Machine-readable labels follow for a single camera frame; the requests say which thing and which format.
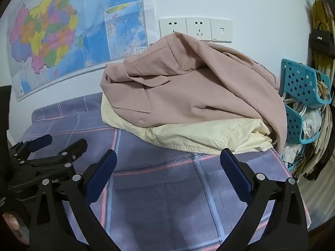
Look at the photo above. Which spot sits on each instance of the beige tote bag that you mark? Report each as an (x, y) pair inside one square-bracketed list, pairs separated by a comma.
[(323, 136)]

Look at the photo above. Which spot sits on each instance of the pink jacket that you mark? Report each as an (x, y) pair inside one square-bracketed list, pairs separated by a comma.
[(196, 83)]

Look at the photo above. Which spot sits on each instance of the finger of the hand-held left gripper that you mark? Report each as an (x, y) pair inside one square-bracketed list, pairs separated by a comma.
[(65, 154), (39, 142)]

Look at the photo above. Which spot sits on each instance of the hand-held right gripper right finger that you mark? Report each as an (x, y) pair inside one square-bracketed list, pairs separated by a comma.
[(235, 172)]

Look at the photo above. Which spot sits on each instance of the white wall socket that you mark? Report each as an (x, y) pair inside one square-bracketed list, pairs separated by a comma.
[(171, 26), (199, 27)]

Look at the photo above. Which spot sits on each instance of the blue perforated plastic basket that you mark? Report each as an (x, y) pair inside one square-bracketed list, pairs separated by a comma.
[(298, 81), (294, 124)]

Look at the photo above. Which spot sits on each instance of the black handbag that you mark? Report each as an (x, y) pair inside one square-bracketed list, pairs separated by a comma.
[(320, 40)]

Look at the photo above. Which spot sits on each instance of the pale yellow garment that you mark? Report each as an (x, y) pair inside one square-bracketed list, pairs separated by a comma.
[(183, 138)]

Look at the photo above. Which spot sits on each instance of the purple plaid bed sheet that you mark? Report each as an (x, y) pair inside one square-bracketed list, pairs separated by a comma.
[(162, 201)]

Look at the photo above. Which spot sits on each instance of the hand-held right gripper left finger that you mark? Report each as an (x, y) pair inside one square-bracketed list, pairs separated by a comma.
[(102, 171)]

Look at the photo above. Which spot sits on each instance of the colourful wall map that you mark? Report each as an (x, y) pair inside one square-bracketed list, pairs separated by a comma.
[(52, 31)]

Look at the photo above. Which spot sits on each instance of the white plastic bag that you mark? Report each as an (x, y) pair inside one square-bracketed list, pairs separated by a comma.
[(311, 123)]

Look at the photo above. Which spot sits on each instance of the person's left hand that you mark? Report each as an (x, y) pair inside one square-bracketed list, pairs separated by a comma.
[(11, 223)]

